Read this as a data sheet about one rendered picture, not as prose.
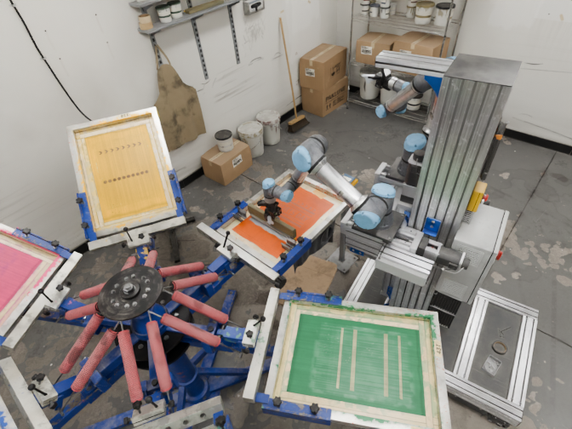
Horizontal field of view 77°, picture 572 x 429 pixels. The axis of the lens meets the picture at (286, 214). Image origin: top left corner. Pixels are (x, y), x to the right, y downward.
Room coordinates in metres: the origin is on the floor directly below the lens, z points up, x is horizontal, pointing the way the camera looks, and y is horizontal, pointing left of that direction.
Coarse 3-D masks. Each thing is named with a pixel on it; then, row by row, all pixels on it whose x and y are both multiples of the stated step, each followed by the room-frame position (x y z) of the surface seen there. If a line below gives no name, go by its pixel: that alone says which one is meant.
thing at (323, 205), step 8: (304, 200) 1.89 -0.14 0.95; (312, 200) 1.88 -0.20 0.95; (320, 200) 1.87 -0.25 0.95; (320, 208) 1.79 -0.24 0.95; (328, 208) 1.78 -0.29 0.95; (312, 216) 1.72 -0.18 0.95; (320, 216) 1.71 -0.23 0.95; (288, 224) 1.67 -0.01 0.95; (304, 224) 1.65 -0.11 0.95; (312, 224) 1.64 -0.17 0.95; (296, 232) 1.58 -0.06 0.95; (304, 232) 1.58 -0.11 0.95; (264, 240) 1.55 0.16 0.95; (272, 240) 1.54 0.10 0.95; (280, 240) 1.53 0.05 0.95; (296, 240) 1.52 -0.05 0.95; (264, 248) 1.48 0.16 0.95; (272, 248) 1.47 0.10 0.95; (280, 248) 1.47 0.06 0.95
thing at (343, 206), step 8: (280, 176) 2.14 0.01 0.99; (288, 176) 2.16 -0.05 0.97; (312, 184) 2.02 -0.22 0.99; (320, 184) 2.00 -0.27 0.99; (328, 192) 1.92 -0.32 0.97; (248, 200) 1.91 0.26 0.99; (256, 200) 1.91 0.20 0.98; (336, 208) 1.74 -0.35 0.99; (344, 208) 1.74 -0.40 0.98; (328, 216) 1.66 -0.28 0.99; (336, 216) 1.68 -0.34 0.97; (224, 224) 1.70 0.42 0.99; (320, 224) 1.60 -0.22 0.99; (328, 224) 1.61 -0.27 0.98; (224, 232) 1.62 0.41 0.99; (312, 232) 1.53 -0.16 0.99; (320, 232) 1.55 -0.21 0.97; (232, 240) 1.54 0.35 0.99; (312, 240) 1.49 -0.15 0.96; (248, 248) 1.46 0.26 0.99; (256, 256) 1.39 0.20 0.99; (264, 256) 1.38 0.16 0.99; (272, 264) 1.32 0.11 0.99
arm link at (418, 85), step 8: (416, 80) 1.75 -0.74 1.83; (424, 80) 1.72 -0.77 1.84; (408, 88) 1.80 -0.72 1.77; (416, 88) 1.74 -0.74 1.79; (424, 88) 1.71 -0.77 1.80; (392, 96) 1.91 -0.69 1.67; (400, 96) 1.83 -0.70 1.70; (408, 96) 1.79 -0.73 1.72; (384, 104) 1.95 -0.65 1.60; (392, 104) 1.88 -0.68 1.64; (400, 104) 1.84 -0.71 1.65; (376, 112) 1.96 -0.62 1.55; (384, 112) 1.91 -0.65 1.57; (392, 112) 1.95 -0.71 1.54
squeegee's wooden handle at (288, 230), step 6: (252, 204) 1.79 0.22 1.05; (252, 210) 1.76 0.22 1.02; (258, 210) 1.72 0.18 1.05; (258, 216) 1.72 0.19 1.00; (276, 222) 1.61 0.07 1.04; (282, 222) 1.59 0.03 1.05; (282, 228) 1.57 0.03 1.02; (288, 228) 1.54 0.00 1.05; (294, 228) 1.53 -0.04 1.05; (288, 234) 1.54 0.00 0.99; (294, 234) 1.51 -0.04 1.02
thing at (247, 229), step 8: (296, 192) 1.98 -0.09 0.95; (304, 192) 1.97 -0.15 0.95; (264, 208) 1.85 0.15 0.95; (240, 224) 1.71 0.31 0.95; (248, 224) 1.71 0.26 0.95; (240, 232) 1.64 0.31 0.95; (248, 232) 1.63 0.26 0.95; (256, 232) 1.62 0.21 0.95; (264, 232) 1.61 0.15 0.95; (256, 240) 1.55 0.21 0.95
